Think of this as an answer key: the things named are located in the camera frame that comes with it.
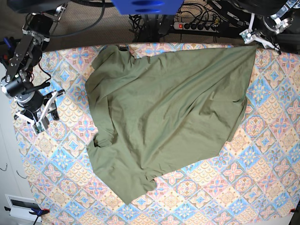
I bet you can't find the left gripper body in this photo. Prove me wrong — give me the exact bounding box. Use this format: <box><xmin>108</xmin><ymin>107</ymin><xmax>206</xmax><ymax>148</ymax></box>
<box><xmin>248</xmin><ymin>13</ymin><xmax>281</xmax><ymax>55</ymax></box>

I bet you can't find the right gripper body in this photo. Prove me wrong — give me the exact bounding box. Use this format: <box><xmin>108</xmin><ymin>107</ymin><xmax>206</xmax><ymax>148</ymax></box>
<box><xmin>14</xmin><ymin>89</ymin><xmax>65</xmax><ymax>123</ymax></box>

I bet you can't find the green t-shirt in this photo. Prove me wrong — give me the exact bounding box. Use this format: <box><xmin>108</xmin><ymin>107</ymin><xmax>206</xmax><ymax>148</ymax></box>
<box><xmin>85</xmin><ymin>45</ymin><xmax>256</xmax><ymax>204</ymax></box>

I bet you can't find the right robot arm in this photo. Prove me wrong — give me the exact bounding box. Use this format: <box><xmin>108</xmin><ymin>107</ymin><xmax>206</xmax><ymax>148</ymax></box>
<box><xmin>0</xmin><ymin>0</ymin><xmax>68</xmax><ymax>134</ymax></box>

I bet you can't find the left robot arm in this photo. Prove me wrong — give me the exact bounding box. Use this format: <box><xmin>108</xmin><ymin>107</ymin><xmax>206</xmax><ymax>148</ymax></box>
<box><xmin>244</xmin><ymin>0</ymin><xmax>300</xmax><ymax>54</ymax></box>

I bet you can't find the white power strip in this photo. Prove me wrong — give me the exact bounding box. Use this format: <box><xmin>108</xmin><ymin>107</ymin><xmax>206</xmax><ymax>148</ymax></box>
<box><xmin>173</xmin><ymin>22</ymin><xmax>218</xmax><ymax>32</ymax></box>

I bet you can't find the upper left table clamp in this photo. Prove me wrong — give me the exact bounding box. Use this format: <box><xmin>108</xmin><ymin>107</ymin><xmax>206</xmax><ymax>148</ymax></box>
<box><xmin>0</xmin><ymin>37</ymin><xmax>16</xmax><ymax>69</ymax></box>

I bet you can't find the white floor outlet box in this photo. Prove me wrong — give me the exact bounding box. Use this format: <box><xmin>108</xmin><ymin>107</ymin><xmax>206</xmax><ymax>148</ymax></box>
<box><xmin>4</xmin><ymin>194</ymin><xmax>39</xmax><ymax>225</ymax></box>

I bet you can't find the lower left table clamp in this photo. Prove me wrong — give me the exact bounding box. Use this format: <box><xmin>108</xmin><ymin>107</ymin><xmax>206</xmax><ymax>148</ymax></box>
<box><xmin>4</xmin><ymin>206</ymin><xmax>50</xmax><ymax>218</ymax></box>

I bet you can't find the patterned tablecloth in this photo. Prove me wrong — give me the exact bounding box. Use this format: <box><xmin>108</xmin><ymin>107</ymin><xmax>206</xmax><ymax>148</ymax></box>
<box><xmin>13</xmin><ymin>46</ymin><xmax>300</xmax><ymax>225</ymax></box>

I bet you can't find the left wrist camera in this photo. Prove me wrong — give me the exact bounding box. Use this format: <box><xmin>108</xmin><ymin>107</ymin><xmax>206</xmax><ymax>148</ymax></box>
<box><xmin>239</xmin><ymin>29</ymin><xmax>254</xmax><ymax>45</ymax></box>

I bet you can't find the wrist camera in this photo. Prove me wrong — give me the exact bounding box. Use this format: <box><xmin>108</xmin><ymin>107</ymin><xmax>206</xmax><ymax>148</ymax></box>
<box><xmin>239</xmin><ymin>29</ymin><xmax>254</xmax><ymax>45</ymax></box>
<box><xmin>32</xmin><ymin>121</ymin><xmax>45</xmax><ymax>135</ymax></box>

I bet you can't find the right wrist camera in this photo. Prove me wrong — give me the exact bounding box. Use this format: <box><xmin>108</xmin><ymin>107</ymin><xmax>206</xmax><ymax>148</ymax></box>
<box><xmin>32</xmin><ymin>121</ymin><xmax>45</xmax><ymax>135</ymax></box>

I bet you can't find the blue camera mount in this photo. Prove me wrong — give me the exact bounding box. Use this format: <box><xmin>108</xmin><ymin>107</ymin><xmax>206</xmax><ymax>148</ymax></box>
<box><xmin>112</xmin><ymin>0</ymin><xmax>184</xmax><ymax>15</ymax></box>

